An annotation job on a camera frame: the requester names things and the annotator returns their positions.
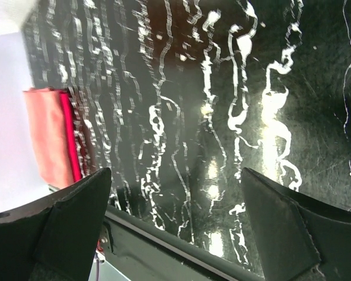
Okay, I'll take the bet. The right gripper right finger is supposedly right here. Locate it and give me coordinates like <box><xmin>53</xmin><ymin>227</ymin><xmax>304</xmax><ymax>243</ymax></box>
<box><xmin>241</xmin><ymin>168</ymin><xmax>351</xmax><ymax>280</ymax></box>

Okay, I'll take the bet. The folded pink t shirt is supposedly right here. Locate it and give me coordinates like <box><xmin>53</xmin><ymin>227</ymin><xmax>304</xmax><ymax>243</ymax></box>
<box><xmin>23</xmin><ymin>88</ymin><xmax>74</xmax><ymax>189</ymax></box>

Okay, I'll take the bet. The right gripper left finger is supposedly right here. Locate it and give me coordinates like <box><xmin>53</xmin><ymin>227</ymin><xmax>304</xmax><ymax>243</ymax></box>
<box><xmin>0</xmin><ymin>168</ymin><xmax>111</xmax><ymax>280</ymax></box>

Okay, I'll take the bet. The black marbled table mat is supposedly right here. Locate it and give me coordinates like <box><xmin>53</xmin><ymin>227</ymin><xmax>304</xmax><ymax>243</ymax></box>
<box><xmin>23</xmin><ymin>1</ymin><xmax>351</xmax><ymax>275</ymax></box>

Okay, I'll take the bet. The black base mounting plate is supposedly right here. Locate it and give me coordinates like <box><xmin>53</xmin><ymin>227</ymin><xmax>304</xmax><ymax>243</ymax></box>
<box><xmin>101</xmin><ymin>205</ymin><xmax>261</xmax><ymax>280</ymax></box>

